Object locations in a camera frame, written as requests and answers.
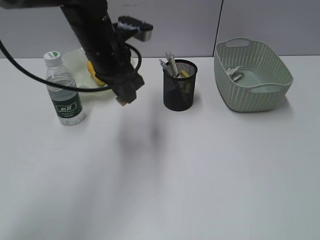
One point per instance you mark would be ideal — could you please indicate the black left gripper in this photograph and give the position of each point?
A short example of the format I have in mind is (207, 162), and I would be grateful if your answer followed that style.
(124, 82)

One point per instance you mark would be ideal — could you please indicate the yellow mango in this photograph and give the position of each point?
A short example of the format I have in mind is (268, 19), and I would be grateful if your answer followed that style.
(92, 72)

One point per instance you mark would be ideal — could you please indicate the plain yellow eraser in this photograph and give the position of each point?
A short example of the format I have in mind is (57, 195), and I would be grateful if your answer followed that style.
(121, 101)

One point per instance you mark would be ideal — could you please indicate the grey grip pen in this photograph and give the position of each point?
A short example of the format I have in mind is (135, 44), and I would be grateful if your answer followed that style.
(166, 68)

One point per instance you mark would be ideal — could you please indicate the blue grip pen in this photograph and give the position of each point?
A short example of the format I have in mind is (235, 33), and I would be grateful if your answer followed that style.
(172, 63)

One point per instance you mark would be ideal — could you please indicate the beige grip pen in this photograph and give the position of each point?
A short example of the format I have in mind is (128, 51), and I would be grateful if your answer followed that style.
(174, 65)

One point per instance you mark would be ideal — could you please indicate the clear water bottle green label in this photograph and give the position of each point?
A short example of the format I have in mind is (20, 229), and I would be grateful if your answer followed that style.
(66, 103)

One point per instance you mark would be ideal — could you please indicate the white waste paper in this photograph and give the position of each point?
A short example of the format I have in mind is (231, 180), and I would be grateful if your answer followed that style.
(235, 74)

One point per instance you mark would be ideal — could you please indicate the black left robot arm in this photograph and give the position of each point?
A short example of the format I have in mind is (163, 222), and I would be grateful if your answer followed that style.
(116, 63)

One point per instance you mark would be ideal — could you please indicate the green wavy glass plate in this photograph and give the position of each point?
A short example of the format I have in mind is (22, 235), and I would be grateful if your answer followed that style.
(76, 61)

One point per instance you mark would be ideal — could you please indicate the black mesh pen holder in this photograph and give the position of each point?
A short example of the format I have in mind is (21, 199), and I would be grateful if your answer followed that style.
(178, 93)

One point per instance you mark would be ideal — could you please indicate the green plastic woven basket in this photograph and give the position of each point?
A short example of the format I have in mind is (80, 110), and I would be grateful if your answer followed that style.
(266, 78)

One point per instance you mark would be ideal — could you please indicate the wrist camera black silver box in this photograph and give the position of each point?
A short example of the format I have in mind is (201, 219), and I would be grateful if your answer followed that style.
(128, 27)

